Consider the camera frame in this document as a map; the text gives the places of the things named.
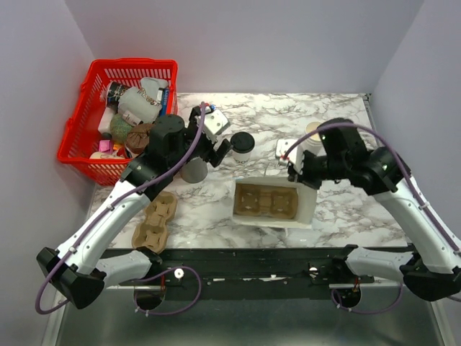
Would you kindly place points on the dark printed can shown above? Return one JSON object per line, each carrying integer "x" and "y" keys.
{"x": 113, "y": 93}

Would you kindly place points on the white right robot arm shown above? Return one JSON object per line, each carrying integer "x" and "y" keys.
{"x": 340, "y": 149}

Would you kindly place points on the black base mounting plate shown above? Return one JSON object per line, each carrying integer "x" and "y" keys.
{"x": 254, "y": 274}

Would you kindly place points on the black cup lid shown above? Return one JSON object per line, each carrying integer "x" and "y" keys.
{"x": 242, "y": 142}

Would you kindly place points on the grey metal straw holder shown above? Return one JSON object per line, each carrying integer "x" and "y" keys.
{"x": 194, "y": 171}

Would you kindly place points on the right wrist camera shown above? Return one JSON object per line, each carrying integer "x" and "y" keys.
{"x": 290, "y": 154}

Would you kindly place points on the stack of white paper cups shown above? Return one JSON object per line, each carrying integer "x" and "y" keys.
{"x": 312, "y": 144}

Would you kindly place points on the aluminium rail frame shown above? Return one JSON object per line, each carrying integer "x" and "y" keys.
{"x": 384, "y": 317}

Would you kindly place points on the red plastic shopping basket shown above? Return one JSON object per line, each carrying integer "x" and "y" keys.
{"x": 94, "y": 136}

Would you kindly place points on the white paper cup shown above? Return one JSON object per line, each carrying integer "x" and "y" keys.
{"x": 241, "y": 156}

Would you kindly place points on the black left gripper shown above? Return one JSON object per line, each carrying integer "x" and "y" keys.
{"x": 212, "y": 156}

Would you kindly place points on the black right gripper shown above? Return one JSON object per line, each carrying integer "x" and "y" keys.
{"x": 303, "y": 178}

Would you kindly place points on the brown cardboard cup carrier stack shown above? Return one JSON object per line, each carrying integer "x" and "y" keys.
{"x": 152, "y": 232}

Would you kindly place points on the light blue paper bag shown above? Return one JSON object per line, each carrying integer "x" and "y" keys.
{"x": 305, "y": 211}

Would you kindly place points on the brown round chocolate cake box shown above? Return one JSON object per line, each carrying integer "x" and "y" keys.
{"x": 138, "y": 138}

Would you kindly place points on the white plastic pouch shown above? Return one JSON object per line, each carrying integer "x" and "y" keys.
{"x": 136, "y": 107}

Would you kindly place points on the green round sponge ball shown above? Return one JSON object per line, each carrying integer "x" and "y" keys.
{"x": 119, "y": 128}

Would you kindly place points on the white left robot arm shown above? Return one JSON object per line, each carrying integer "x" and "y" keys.
{"x": 77, "y": 268}

